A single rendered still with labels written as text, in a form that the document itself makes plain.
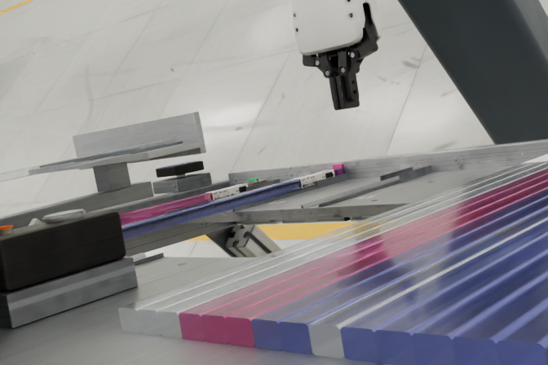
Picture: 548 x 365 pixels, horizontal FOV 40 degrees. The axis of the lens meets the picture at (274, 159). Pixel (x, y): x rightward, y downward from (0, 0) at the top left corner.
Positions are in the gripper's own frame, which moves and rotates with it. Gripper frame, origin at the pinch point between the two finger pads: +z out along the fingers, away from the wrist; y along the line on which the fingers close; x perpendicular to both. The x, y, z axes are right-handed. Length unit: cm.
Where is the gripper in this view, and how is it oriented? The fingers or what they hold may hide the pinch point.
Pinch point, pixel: (344, 92)
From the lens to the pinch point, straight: 90.9
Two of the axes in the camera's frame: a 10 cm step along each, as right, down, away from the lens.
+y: -7.3, 0.8, 6.8
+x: -6.7, 1.5, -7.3
